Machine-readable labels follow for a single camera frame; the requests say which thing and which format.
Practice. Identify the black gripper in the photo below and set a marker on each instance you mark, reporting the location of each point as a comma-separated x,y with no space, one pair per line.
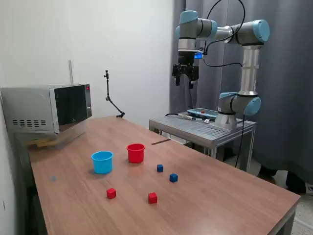
186,58

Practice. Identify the blue cube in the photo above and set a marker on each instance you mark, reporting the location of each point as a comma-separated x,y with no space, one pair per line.
160,168
173,178

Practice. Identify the silver blue UR5e robot arm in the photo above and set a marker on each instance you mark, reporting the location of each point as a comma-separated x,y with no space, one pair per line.
249,63

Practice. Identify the blue grey teach pendant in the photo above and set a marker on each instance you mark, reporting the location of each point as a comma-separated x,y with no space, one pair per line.
203,113

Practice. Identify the grey metal robot stand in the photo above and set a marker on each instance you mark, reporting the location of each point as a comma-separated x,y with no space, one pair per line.
195,127

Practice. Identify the thin brown flat strip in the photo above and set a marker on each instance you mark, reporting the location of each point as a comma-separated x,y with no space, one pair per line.
160,142

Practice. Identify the red plastic cup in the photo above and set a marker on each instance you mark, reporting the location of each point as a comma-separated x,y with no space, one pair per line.
136,155

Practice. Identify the grey curtain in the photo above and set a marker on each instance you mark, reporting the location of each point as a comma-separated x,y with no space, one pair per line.
281,98

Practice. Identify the thin white pole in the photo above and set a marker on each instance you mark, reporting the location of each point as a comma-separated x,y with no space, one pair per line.
71,73

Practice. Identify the blue plastic cup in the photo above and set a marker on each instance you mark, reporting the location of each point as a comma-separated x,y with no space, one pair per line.
102,164

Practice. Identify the person's black-clad leg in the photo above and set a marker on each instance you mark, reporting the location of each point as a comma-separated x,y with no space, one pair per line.
267,171
296,183

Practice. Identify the red cube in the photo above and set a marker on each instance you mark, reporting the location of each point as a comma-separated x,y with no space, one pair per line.
111,193
152,198

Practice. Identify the clear plastic riser box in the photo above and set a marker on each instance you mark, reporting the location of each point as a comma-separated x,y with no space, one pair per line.
71,137

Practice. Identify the silver microwave oven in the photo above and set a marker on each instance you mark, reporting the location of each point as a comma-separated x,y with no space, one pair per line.
31,107

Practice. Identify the wooden slats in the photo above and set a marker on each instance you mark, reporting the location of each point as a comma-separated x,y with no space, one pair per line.
41,143

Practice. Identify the blue-grey round table sticker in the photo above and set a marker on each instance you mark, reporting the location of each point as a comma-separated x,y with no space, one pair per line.
53,179

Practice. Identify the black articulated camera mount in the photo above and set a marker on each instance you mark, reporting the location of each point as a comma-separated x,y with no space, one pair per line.
107,85

